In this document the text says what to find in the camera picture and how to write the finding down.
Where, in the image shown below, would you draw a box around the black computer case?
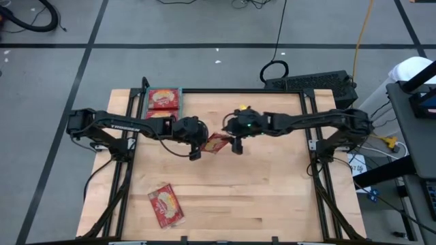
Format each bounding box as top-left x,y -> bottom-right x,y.
264,70 -> 359,115

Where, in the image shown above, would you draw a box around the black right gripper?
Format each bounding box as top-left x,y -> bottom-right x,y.
223,108 -> 273,139

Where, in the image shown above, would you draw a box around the teal plastic basket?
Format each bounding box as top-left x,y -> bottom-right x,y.
143,86 -> 184,122

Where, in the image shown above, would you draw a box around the thick black hose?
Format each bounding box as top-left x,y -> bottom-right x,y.
0,0 -> 59,34

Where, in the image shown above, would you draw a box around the white cable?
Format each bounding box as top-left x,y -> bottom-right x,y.
357,141 -> 409,161

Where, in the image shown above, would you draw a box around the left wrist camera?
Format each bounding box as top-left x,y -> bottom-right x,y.
189,144 -> 202,162

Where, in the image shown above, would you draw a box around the yellow hanging cable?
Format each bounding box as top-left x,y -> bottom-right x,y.
352,0 -> 375,82

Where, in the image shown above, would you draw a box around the white bin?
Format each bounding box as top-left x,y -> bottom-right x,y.
356,56 -> 435,129

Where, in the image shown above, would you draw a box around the black metal beam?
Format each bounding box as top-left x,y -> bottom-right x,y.
353,155 -> 417,189

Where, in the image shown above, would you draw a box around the yellow plug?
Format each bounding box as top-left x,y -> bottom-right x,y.
376,135 -> 399,150

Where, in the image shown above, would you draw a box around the black aluminium table frame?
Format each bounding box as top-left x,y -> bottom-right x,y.
81,87 -> 367,245

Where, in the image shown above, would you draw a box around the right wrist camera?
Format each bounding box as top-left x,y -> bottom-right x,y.
231,135 -> 243,154

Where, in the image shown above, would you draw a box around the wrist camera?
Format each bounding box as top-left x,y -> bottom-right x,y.
189,144 -> 202,162
231,135 -> 243,154

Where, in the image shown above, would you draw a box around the white paper label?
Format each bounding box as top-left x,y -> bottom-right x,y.
347,162 -> 372,193

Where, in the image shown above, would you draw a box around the grey metal cart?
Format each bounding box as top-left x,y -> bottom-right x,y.
386,81 -> 436,245

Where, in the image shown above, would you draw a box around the black hanging cable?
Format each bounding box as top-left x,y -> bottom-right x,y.
259,0 -> 290,84

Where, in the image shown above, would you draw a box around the red popcorn bag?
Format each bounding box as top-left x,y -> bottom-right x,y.
145,110 -> 178,120
200,132 -> 233,155
148,88 -> 181,110
147,183 -> 186,229

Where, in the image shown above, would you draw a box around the black pole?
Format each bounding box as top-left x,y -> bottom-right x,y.
401,60 -> 436,93

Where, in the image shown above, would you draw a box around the black and blue device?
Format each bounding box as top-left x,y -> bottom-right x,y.
408,91 -> 436,120

